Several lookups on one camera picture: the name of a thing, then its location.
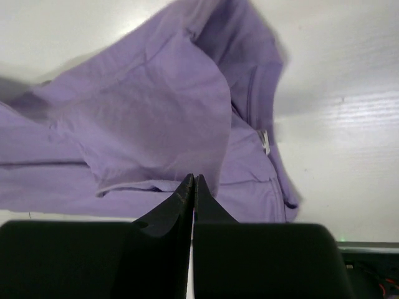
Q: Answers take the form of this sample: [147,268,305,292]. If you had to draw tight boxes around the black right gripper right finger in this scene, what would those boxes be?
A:
[193,176,354,298]

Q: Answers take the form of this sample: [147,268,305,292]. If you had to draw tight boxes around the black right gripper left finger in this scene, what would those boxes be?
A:
[1,175,193,298]

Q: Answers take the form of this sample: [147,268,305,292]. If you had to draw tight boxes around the lavender t shirt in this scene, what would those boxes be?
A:
[1,1,299,222]

